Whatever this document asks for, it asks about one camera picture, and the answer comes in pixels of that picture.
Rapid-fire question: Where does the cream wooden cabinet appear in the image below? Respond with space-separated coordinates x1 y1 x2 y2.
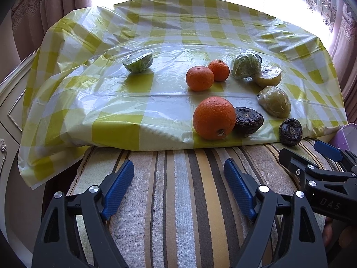
1 52 44 267

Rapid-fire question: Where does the pink curtain right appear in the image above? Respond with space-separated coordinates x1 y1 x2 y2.
330 3 356 123

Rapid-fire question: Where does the large orange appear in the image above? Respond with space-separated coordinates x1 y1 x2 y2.
192 96 236 140

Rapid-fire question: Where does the yellow checkered plastic tablecloth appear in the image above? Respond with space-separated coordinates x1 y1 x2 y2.
18 0 347 188

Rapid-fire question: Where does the purple white cardboard box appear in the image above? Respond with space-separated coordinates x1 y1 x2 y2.
336 123 357 153

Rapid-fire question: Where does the small orange tangerine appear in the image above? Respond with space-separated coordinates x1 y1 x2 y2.
208 59 230 82

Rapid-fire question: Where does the green fruit half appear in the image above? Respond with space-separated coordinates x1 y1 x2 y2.
122 50 154 73

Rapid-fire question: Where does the medium orange tangerine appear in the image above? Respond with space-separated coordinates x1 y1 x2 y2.
186 66 214 91

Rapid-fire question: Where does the yellow cut fruit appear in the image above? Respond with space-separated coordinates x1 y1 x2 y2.
253 66 282 88

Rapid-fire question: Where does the striped towel cushion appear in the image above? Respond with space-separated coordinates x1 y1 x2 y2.
68 143 299 267

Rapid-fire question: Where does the person's right hand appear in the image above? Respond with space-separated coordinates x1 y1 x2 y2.
322 217 356 261

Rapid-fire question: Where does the dark mangosteen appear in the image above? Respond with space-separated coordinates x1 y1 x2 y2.
234 107 264 136
278 118 303 147

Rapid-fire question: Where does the yellow-green fruit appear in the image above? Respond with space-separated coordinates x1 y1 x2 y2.
257 86 291 119

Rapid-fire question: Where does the pink curtain left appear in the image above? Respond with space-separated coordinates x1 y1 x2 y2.
1 0 91 80

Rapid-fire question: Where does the pink curtain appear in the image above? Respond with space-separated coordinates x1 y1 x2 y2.
330 3 356 123
1 0 91 80

